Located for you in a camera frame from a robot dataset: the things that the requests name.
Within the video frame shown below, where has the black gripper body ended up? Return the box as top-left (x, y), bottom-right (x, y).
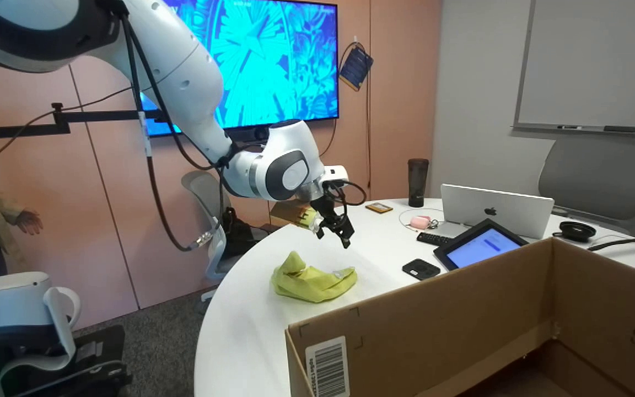
top-left (307, 188), bottom-right (350, 229)

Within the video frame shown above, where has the yellow towel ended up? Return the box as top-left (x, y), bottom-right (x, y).
top-left (270, 249), bottom-right (361, 307)

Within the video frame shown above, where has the small orange box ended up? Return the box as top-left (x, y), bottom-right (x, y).
top-left (361, 198), bottom-right (395, 217)

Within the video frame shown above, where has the brown cardboard box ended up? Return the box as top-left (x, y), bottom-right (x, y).
top-left (283, 235), bottom-right (635, 397)

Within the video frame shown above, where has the pink case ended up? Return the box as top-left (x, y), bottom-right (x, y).
top-left (406, 211), bottom-right (438, 232)

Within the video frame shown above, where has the small black button pad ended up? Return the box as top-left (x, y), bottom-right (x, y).
top-left (399, 255), bottom-right (444, 283)

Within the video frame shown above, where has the black remote control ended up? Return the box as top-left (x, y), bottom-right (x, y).
top-left (415, 229), bottom-right (452, 246)

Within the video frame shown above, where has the black cup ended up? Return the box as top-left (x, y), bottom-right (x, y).
top-left (406, 155), bottom-right (432, 210)

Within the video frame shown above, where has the black bar under television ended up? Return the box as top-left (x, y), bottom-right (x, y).
top-left (223, 124), bottom-right (272, 143)

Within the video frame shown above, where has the black tablet with blue screen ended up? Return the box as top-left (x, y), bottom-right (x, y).
top-left (431, 217), bottom-right (532, 274)

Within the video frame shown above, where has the silver laptop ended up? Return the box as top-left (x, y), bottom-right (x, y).
top-left (438, 181), bottom-right (556, 243)

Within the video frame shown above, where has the black round object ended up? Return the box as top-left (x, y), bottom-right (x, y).
top-left (556, 218), bottom-right (597, 245)

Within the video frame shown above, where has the grey shell chair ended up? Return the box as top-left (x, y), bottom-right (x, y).
top-left (535, 134), bottom-right (635, 223)

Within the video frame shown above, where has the black equipment cart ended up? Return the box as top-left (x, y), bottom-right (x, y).
top-left (0, 323), bottom-right (135, 397)

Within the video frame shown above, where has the whiteboard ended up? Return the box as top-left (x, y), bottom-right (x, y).
top-left (510, 0), bottom-right (635, 141)

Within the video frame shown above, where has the white curved base cover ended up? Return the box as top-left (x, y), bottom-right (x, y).
top-left (0, 270), bottom-right (84, 397)

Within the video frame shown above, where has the small wall tablet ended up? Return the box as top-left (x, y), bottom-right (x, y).
top-left (338, 41), bottom-right (376, 90)

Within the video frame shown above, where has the wall television screen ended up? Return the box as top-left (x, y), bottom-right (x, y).
top-left (139, 0), bottom-right (342, 138)

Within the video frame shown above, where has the black table cable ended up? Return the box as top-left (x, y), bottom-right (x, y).
top-left (585, 233), bottom-right (635, 253)

